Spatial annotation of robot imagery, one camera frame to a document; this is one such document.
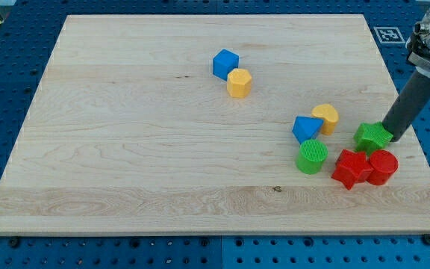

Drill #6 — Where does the green cylinder block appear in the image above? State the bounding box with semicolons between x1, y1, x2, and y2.
296;139;328;174

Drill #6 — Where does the yellow hexagon block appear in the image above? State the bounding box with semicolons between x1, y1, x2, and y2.
227;68;252;98

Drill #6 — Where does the wooden board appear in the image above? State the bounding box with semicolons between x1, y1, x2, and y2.
0;14;430;236

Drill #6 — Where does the green star block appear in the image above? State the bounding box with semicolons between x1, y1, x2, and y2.
354;122;393;155

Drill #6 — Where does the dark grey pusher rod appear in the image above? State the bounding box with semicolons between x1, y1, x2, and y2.
381;70;430;142

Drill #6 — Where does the blue cube block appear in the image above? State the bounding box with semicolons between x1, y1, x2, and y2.
212;49;240;81

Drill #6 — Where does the blue triangle block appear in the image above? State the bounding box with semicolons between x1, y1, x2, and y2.
292;116;324;144

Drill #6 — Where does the yellow heart block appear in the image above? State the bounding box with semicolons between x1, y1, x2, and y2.
311;104;340;135

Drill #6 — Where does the red cylinder block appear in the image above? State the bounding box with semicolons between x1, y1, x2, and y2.
367;149;399;185

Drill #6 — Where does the white fiducial marker tag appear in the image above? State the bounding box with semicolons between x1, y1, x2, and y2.
373;26;405;44

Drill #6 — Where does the red star block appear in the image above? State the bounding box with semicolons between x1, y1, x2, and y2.
331;149;373;190

